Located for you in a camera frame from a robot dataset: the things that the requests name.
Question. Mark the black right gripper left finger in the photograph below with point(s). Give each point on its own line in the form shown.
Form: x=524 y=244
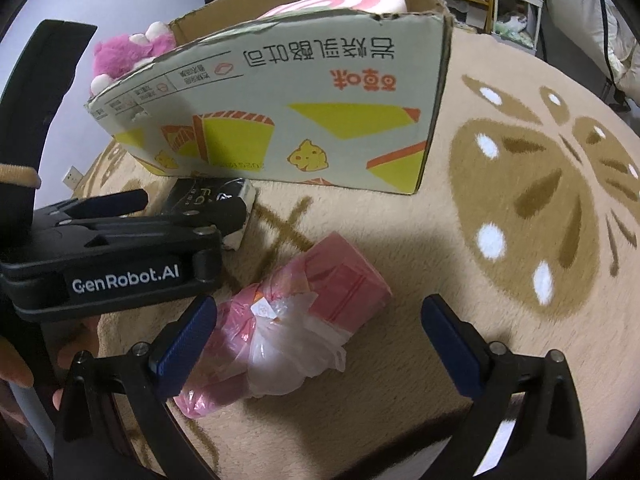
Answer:
x=90 y=438

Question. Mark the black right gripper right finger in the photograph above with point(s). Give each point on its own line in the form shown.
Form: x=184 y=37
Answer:
x=548 y=438

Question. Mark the black Face tissue pack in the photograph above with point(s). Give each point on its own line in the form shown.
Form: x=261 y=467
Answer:
x=222 y=202

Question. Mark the pink plastic package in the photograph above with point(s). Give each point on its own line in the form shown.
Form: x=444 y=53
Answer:
x=293 y=325

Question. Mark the pink strawberry bear plush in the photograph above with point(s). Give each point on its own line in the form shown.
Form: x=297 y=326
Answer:
x=120 y=55

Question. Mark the person's left hand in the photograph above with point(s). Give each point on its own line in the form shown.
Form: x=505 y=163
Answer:
x=26 y=358

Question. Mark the beige patterned carpet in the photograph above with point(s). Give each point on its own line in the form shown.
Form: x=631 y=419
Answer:
x=526 y=222

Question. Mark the cardboard box with yellow print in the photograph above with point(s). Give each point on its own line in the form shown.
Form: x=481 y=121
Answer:
x=337 y=97

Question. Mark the white metal cart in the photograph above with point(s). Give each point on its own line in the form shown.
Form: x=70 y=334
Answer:
x=517 y=23

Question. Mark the upper white wall socket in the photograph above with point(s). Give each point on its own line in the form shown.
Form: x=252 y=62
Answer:
x=72 y=178

